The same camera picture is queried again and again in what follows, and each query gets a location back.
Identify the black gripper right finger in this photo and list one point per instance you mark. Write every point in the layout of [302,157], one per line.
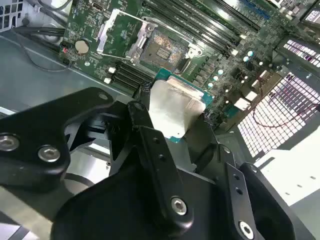
[262,207]

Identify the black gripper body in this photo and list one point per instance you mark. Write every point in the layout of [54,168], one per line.
[112,212]

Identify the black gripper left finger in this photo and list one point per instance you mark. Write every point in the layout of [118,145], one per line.
[30,140]

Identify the silver CPU chip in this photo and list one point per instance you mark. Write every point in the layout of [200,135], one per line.
[172,110]

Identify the silver socket cover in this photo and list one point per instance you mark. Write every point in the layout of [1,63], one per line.
[102,37]

